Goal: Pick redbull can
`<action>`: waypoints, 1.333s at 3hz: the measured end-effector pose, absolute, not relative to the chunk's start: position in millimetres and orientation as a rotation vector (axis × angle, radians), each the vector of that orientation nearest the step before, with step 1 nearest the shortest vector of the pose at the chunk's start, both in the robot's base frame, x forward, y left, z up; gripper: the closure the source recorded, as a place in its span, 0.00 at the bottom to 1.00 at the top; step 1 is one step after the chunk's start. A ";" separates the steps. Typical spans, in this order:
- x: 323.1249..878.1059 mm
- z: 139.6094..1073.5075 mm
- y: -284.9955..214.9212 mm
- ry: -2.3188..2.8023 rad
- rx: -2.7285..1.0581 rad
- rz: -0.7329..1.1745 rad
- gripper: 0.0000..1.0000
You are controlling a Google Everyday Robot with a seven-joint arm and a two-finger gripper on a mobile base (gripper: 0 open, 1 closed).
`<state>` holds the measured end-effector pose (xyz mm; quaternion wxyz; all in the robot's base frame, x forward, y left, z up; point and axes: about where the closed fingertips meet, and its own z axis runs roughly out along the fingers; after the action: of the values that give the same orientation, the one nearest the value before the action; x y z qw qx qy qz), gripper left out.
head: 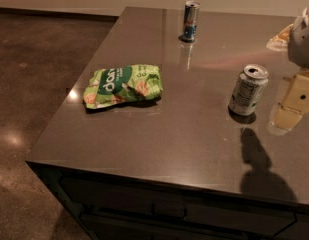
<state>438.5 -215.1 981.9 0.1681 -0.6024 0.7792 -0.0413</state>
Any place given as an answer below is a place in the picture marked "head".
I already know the blue silver redbull can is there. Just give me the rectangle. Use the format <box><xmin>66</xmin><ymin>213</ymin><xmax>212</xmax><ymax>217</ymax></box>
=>
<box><xmin>182</xmin><ymin>0</ymin><xmax>200</xmax><ymax>43</ymax></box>

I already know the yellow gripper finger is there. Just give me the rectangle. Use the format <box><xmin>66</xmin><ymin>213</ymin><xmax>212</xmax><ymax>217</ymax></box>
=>
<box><xmin>273</xmin><ymin>68</ymin><xmax>309</xmax><ymax>131</ymax></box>
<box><xmin>266</xmin><ymin>24</ymin><xmax>293</xmax><ymax>52</ymax></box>

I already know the silver green soda can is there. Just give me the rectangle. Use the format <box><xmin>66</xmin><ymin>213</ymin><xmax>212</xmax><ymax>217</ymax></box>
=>
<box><xmin>228</xmin><ymin>64</ymin><xmax>269</xmax><ymax>116</ymax></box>

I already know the green chip bag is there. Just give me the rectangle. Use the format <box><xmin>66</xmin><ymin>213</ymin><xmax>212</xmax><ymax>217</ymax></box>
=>
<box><xmin>83</xmin><ymin>64</ymin><xmax>163</xmax><ymax>109</ymax></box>

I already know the dark cabinet drawer front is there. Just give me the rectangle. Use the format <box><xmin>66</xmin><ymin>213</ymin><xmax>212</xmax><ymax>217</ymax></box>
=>
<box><xmin>57</xmin><ymin>175</ymin><xmax>298</xmax><ymax>240</ymax></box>

